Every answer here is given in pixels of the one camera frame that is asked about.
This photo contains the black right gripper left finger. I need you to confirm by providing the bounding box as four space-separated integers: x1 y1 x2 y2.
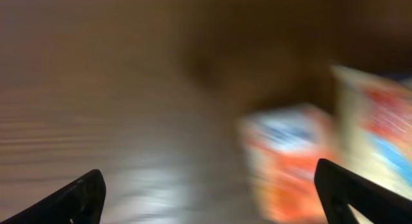
1 169 106 224

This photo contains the small orange box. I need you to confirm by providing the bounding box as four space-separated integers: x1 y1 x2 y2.
238 104 339 223

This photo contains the yellow wet wipes pack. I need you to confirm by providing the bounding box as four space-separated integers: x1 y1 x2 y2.
331 65 411 199

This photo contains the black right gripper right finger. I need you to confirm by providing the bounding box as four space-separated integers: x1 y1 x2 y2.
314 158 411 224

